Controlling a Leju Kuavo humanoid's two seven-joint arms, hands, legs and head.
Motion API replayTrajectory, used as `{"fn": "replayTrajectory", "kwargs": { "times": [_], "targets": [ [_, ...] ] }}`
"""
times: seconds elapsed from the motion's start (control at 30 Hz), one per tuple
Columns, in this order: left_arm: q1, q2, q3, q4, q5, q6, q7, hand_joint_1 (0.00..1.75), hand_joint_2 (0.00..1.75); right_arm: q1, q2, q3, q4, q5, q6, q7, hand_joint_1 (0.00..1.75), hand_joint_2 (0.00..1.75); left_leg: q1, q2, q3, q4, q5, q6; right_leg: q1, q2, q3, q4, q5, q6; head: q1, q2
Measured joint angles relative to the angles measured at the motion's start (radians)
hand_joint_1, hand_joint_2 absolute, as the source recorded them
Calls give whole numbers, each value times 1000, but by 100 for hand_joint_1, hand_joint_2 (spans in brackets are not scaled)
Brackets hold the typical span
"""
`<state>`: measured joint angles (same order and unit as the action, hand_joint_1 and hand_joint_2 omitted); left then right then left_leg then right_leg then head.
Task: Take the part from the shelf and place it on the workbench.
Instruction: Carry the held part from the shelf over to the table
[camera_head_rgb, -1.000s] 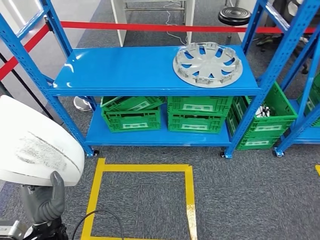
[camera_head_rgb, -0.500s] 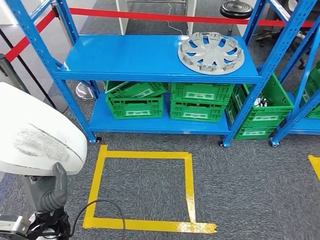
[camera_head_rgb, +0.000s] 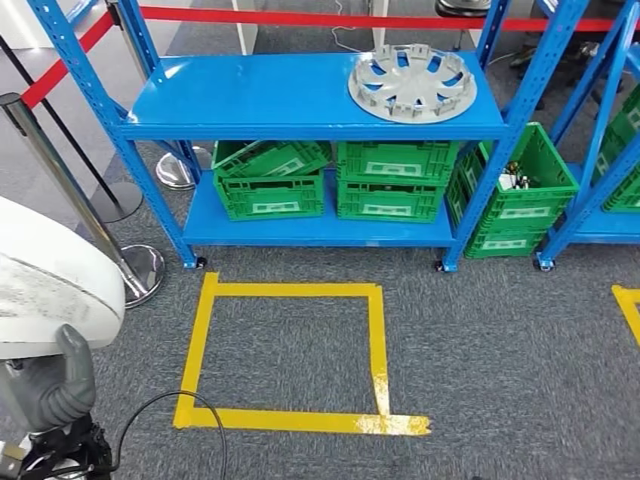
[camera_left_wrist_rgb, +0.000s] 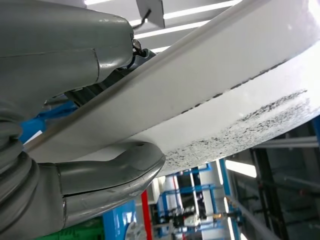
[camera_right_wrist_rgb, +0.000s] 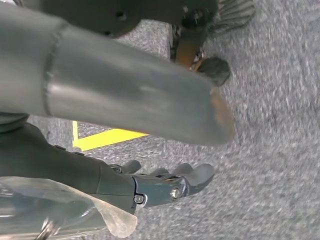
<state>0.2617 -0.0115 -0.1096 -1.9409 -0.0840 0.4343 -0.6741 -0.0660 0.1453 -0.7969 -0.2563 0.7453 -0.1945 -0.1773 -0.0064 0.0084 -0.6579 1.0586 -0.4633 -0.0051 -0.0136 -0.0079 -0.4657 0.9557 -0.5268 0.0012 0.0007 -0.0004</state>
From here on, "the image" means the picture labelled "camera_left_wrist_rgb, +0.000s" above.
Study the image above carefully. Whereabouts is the grey hanging panel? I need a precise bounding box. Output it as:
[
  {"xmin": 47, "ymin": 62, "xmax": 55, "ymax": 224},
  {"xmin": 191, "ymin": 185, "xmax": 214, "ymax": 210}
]
[{"xmin": 136, "ymin": 0, "xmax": 166, "ymax": 29}]

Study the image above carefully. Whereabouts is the green plastic crate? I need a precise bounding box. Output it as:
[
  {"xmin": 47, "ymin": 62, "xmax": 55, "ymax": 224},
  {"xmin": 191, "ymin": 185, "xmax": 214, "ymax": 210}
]
[{"xmin": 35, "ymin": 216, "xmax": 104, "ymax": 240}]

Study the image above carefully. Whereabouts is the long red barrier belt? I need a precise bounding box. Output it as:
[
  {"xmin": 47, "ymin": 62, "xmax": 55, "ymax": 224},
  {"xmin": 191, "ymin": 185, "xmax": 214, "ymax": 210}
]
[{"xmin": 141, "ymin": 190, "xmax": 153, "ymax": 240}]

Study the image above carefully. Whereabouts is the blue background storage rack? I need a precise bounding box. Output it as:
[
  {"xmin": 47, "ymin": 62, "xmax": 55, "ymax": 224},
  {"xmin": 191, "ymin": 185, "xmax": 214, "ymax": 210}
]
[{"xmin": 157, "ymin": 162, "xmax": 242, "ymax": 240}]

